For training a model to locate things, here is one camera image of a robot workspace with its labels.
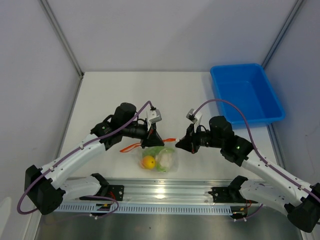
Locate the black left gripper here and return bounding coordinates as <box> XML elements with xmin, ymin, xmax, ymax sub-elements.
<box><xmin>122</xmin><ymin>120</ymin><xmax>165</xmax><ymax>149</ymax></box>

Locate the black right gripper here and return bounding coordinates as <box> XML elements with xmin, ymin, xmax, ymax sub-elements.
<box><xmin>175</xmin><ymin>122</ymin><xmax>224</xmax><ymax>155</ymax></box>

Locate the green grape bunch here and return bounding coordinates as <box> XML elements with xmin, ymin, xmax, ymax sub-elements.
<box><xmin>142</xmin><ymin>146</ymin><xmax>175</xmax><ymax>158</ymax></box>

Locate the clear zip bag orange zipper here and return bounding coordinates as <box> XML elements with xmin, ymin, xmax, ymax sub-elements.
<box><xmin>119</xmin><ymin>138</ymin><xmax>180</xmax><ymax>173</ymax></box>

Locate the orange yellow mango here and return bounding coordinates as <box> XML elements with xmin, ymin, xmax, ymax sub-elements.
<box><xmin>141</xmin><ymin>155</ymin><xmax>156</xmax><ymax>170</ymax></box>

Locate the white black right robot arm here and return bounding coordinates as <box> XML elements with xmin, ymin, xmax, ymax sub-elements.
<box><xmin>175</xmin><ymin>116</ymin><xmax>320</xmax><ymax>233</ymax></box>

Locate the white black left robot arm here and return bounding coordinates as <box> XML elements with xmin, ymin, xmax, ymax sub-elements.
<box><xmin>23</xmin><ymin>101</ymin><xmax>165</xmax><ymax>215</ymax></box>

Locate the blue plastic bin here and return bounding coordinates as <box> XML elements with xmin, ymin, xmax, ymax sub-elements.
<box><xmin>210</xmin><ymin>63</ymin><xmax>286</xmax><ymax>127</ymax></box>

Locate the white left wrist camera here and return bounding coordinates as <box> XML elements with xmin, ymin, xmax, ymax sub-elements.
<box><xmin>146</xmin><ymin>107</ymin><xmax>162</xmax><ymax>131</ymax></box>

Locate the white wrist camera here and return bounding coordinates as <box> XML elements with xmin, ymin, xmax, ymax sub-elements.
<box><xmin>146</xmin><ymin>107</ymin><xmax>162</xmax><ymax>131</ymax></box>
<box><xmin>186</xmin><ymin>108</ymin><xmax>203</xmax><ymax>132</ymax></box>

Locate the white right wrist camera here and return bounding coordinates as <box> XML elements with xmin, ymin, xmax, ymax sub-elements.
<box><xmin>186</xmin><ymin>108</ymin><xmax>203</xmax><ymax>132</ymax></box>

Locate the aluminium extrusion rail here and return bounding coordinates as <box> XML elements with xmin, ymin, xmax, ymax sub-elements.
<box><xmin>59</xmin><ymin>178</ymin><xmax>288</xmax><ymax>207</ymax></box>

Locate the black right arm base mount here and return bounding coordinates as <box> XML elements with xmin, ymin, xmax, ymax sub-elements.
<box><xmin>207</xmin><ymin>175</ymin><xmax>258</xmax><ymax>204</ymax></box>

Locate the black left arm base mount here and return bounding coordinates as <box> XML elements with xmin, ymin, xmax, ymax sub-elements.
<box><xmin>90</xmin><ymin>173</ymin><xmax>125</xmax><ymax>201</ymax></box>

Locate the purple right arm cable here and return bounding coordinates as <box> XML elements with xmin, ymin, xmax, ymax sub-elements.
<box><xmin>193</xmin><ymin>99</ymin><xmax>320</xmax><ymax>222</ymax></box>

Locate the white slotted cable duct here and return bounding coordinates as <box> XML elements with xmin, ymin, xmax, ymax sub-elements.
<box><xmin>55</xmin><ymin>202</ymin><xmax>233</xmax><ymax>216</ymax></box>

